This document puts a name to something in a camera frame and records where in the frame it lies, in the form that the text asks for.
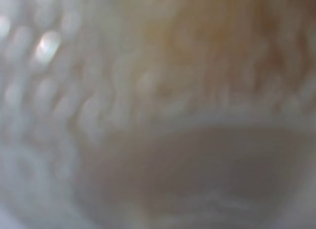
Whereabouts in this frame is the clear plastic drink bottle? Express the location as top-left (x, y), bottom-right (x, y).
top-left (0, 0), bottom-right (316, 229)

